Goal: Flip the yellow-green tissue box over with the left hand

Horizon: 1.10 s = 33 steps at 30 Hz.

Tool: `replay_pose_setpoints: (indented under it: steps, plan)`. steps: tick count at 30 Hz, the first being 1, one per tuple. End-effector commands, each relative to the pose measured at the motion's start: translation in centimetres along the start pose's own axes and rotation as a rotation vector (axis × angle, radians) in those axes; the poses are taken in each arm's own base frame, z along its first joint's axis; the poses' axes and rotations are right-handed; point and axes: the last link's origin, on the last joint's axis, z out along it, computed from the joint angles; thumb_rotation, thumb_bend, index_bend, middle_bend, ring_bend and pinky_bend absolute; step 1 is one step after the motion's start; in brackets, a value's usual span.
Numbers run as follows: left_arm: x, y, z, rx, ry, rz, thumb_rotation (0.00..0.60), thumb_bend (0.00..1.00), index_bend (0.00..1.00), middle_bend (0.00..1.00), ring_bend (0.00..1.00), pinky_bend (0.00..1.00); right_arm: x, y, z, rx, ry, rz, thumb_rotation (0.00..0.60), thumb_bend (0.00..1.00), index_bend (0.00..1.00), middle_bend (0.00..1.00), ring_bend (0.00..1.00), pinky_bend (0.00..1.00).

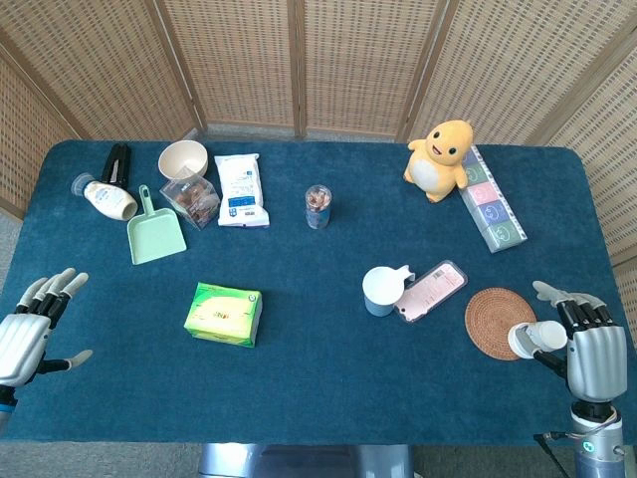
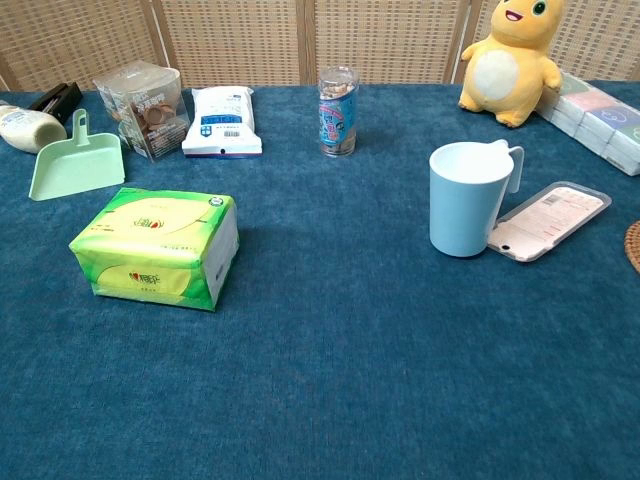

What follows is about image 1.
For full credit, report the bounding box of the yellow plush dinosaur toy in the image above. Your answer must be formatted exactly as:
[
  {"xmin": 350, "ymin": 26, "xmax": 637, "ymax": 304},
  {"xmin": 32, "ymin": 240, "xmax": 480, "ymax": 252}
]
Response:
[{"xmin": 403, "ymin": 119, "xmax": 475, "ymax": 204}]

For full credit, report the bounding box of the pastel box set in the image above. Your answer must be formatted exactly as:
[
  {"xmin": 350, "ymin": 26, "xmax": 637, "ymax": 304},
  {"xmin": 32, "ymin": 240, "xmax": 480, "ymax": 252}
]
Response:
[{"xmin": 458, "ymin": 144, "xmax": 529, "ymax": 255}]

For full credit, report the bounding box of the white blue measuring cup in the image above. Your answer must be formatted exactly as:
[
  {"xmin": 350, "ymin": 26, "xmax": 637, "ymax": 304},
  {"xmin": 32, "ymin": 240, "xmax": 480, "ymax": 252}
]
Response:
[{"xmin": 361, "ymin": 264, "xmax": 417, "ymax": 318}]

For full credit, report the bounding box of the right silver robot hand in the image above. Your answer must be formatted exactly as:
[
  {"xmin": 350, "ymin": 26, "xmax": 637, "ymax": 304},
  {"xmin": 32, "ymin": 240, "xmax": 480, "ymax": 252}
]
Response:
[{"xmin": 531, "ymin": 280, "xmax": 628, "ymax": 401}]

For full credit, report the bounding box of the small white bottle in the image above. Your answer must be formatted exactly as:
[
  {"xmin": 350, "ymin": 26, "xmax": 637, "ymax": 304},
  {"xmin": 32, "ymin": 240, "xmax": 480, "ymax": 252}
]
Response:
[{"xmin": 507, "ymin": 320, "xmax": 568, "ymax": 360}]

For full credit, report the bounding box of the cream lotion bottle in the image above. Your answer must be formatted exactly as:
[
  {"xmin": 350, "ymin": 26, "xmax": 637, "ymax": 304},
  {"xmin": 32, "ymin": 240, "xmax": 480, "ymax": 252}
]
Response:
[{"xmin": 71, "ymin": 172, "xmax": 139, "ymax": 221}]

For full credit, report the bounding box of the black stapler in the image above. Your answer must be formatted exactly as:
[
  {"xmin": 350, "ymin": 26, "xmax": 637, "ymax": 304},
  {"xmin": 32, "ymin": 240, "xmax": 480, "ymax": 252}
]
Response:
[{"xmin": 101, "ymin": 142, "xmax": 132, "ymax": 189}]

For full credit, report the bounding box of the woven rattan coaster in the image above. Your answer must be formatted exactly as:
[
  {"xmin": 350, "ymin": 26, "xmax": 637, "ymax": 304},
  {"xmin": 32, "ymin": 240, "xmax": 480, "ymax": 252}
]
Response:
[{"xmin": 464, "ymin": 288, "xmax": 538, "ymax": 361}]

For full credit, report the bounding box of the mint green dustpan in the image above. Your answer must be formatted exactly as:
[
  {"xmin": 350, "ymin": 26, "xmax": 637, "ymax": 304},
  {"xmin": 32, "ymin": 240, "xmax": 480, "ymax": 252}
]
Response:
[{"xmin": 126, "ymin": 184, "xmax": 188, "ymax": 266}]

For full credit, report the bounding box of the black cable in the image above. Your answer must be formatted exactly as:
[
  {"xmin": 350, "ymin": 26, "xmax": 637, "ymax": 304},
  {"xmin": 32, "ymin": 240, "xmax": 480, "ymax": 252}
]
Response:
[{"xmin": 532, "ymin": 430, "xmax": 581, "ymax": 478}]

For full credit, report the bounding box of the pink smartphone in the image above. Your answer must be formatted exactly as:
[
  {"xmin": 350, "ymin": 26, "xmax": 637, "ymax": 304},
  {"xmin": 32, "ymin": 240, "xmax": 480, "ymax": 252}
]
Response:
[{"xmin": 393, "ymin": 259, "xmax": 470, "ymax": 325}]

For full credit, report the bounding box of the beige bowl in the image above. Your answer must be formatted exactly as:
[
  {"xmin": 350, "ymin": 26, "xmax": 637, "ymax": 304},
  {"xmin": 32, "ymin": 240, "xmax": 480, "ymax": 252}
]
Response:
[{"xmin": 157, "ymin": 139, "xmax": 209, "ymax": 183}]

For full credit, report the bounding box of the clear snack cup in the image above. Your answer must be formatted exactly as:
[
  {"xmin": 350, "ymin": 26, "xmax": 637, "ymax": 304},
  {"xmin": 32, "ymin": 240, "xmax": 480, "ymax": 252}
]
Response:
[{"xmin": 305, "ymin": 183, "xmax": 332, "ymax": 231}]

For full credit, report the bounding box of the blue table cloth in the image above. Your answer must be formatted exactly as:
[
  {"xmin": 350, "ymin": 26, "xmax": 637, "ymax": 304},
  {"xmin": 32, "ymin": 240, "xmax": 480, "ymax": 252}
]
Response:
[{"xmin": 0, "ymin": 139, "xmax": 637, "ymax": 446}]

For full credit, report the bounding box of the clear plastic snack box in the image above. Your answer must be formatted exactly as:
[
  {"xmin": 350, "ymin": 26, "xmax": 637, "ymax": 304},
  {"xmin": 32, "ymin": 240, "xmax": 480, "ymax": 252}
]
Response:
[{"xmin": 159, "ymin": 166, "xmax": 222, "ymax": 232}]

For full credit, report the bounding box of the green tissue pack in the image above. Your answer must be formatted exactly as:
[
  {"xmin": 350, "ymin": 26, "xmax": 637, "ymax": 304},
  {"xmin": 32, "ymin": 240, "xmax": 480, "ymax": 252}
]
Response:
[{"xmin": 183, "ymin": 282, "xmax": 264, "ymax": 349}]

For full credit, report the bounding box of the white blue wet wipes pack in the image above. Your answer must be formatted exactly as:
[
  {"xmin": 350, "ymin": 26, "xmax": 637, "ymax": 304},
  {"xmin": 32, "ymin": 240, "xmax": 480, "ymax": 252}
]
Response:
[{"xmin": 214, "ymin": 152, "xmax": 271, "ymax": 228}]

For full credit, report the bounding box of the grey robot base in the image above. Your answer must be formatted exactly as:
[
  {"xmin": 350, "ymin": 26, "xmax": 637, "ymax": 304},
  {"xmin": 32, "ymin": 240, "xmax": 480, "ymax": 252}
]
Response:
[{"xmin": 198, "ymin": 442, "xmax": 415, "ymax": 478}]

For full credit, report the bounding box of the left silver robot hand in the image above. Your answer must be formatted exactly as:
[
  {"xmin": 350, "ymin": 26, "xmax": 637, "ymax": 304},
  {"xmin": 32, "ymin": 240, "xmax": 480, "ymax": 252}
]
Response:
[{"xmin": 0, "ymin": 267, "xmax": 94, "ymax": 389}]

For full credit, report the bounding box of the bamboo folding screen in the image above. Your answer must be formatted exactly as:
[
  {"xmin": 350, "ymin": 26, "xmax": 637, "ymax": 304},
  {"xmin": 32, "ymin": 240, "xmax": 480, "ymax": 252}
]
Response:
[{"xmin": 0, "ymin": 0, "xmax": 637, "ymax": 345}]

